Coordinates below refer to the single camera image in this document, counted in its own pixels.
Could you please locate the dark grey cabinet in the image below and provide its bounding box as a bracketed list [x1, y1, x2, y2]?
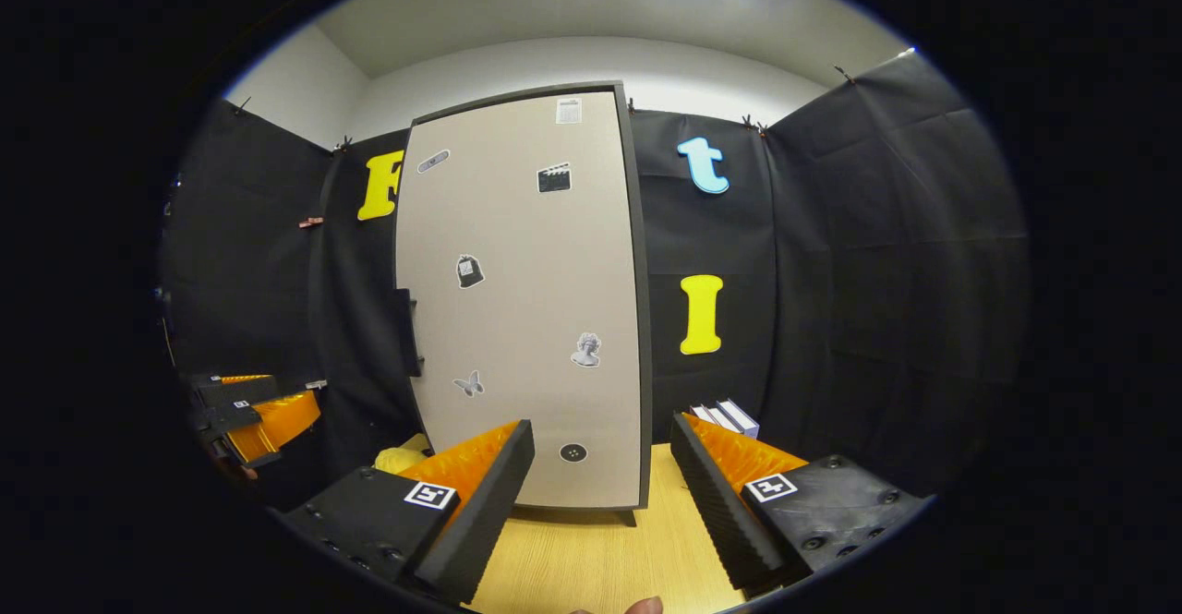
[392, 80, 655, 527]

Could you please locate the black backdrop cloth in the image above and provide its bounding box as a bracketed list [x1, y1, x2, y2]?
[157, 51, 1031, 504]

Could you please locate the yellow lumpy object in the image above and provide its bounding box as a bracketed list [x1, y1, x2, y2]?
[374, 446, 428, 476]

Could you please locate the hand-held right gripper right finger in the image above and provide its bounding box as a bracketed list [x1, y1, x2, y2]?
[669, 412, 929, 596]

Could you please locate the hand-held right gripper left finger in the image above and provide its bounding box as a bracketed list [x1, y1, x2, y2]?
[282, 419, 537, 606]

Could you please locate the black door handle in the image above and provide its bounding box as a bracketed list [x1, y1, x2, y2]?
[395, 288, 424, 378]

